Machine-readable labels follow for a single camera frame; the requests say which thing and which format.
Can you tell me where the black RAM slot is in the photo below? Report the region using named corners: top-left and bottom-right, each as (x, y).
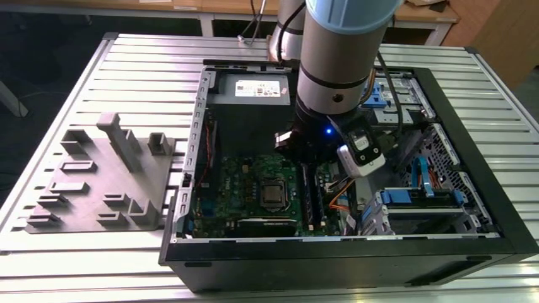
top-left (297, 162), bottom-right (307, 230)

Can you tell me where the grey power supply unit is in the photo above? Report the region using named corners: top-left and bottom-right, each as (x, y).
top-left (208, 74), bottom-right (299, 156)

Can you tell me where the blue drive bay latch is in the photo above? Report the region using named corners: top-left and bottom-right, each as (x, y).
top-left (363, 93), bottom-right (391, 109)

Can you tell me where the silver CPU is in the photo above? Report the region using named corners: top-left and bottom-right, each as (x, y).
top-left (260, 184), bottom-right (287, 204)

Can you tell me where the green motherboard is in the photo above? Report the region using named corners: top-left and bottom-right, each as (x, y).
top-left (187, 153), bottom-right (343, 238)

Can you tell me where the metal socket cover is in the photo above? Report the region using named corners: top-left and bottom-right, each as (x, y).
top-left (256, 178), bottom-right (293, 210)

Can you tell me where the grey metal drive cage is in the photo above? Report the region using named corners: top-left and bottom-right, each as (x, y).
top-left (358, 68), bottom-right (435, 143)

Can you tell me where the hard disk in blue carrier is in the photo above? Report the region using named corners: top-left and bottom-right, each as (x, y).
top-left (381, 187), bottom-right (465, 210)

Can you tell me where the black graphics card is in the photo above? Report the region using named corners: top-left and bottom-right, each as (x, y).
top-left (234, 217), bottom-right (298, 238)

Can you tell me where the grey metal disk bay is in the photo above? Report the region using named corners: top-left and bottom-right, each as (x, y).
top-left (362, 186), bottom-right (502, 236)

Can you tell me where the black PC case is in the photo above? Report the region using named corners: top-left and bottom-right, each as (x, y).
top-left (158, 59), bottom-right (539, 293)

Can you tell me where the grey parts rack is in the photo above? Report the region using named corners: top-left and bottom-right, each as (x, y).
top-left (24, 112), bottom-right (178, 236)

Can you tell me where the brown wooden cabinet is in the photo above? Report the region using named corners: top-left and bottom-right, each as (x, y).
top-left (441, 0), bottom-right (539, 92)

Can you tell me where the white chair leg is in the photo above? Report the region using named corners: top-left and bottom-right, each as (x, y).
top-left (0, 80), bottom-right (30, 117)

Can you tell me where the small grey wrist camera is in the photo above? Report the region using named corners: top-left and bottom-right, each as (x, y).
top-left (272, 131), bottom-right (294, 156)

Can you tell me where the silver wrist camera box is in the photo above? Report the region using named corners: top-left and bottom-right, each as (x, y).
top-left (335, 114), bottom-right (387, 178)

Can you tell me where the black cable bundle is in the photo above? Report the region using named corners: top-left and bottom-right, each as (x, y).
top-left (326, 172), bottom-right (365, 194)

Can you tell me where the thick black camera cable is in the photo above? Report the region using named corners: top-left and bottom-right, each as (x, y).
top-left (370, 51), bottom-right (405, 150)

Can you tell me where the orange wire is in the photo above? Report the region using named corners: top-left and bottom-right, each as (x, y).
top-left (330, 185), bottom-right (355, 213)

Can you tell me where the blue flat wire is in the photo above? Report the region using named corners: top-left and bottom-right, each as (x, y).
top-left (414, 156), bottom-right (435, 198)

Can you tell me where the wooden desk white frame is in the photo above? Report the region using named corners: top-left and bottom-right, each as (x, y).
top-left (0, 0), bottom-right (461, 47)

